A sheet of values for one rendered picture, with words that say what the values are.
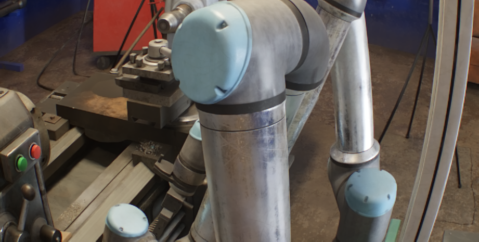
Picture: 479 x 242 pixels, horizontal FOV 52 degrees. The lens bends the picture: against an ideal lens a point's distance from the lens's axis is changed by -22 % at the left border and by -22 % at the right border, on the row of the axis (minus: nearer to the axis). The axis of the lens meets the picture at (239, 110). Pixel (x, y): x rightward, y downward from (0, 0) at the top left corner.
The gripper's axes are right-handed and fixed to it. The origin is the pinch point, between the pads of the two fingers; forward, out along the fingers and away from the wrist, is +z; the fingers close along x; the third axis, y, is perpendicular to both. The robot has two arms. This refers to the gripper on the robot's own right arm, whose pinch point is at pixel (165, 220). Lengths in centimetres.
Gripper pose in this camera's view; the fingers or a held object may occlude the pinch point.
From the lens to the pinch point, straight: 169.5
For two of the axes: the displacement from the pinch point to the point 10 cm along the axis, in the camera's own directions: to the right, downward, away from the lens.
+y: 8.8, 4.8, -0.2
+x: 1.9, -3.0, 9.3
